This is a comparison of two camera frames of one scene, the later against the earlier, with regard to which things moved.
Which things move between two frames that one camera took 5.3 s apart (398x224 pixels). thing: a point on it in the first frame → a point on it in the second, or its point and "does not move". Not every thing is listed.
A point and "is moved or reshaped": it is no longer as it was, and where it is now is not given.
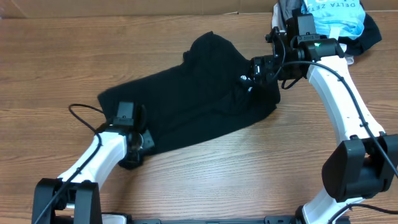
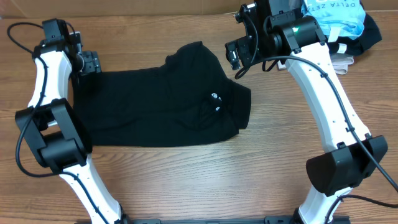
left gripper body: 144,139 → 87,64
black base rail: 268,219 does not move
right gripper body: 273,69 → 246,50
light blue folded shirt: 348,15 does not move
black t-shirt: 211,91 is moved or reshaped
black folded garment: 370,37 does not move
